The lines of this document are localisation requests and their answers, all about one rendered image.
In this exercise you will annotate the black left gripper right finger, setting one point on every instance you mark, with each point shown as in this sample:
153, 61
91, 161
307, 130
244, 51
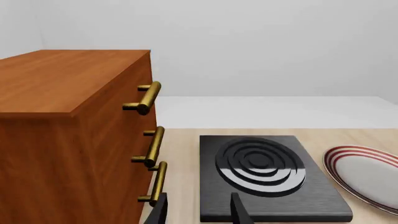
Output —
239, 210

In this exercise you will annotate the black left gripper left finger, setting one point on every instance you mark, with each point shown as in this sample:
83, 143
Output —
158, 213

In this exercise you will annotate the flat black stove plate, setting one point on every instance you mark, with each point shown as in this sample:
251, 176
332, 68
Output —
264, 179

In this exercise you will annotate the wooden cabinet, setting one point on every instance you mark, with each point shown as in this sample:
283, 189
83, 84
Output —
62, 130

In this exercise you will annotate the white plate with red rings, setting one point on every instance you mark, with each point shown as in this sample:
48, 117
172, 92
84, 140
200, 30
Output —
367, 175

